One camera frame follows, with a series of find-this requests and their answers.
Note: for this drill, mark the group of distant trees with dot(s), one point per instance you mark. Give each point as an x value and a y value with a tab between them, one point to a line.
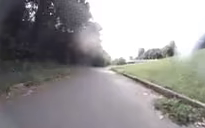
156	52

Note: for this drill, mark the weedy grass patch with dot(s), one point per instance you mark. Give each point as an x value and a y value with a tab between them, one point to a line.
180	111

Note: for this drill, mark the leafy grass verge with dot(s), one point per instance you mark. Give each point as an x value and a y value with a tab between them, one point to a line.
23	74

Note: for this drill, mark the bush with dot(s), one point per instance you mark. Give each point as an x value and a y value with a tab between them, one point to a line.
119	61

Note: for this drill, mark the grass slope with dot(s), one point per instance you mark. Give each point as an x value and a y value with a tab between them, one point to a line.
183	73

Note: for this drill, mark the concrete kerb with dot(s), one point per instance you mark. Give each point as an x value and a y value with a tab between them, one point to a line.
163	90

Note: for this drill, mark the wood of dark trees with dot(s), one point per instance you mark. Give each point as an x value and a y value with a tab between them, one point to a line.
40	33

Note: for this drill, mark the grey asphalt road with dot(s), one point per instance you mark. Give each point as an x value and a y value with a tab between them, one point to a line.
90	100

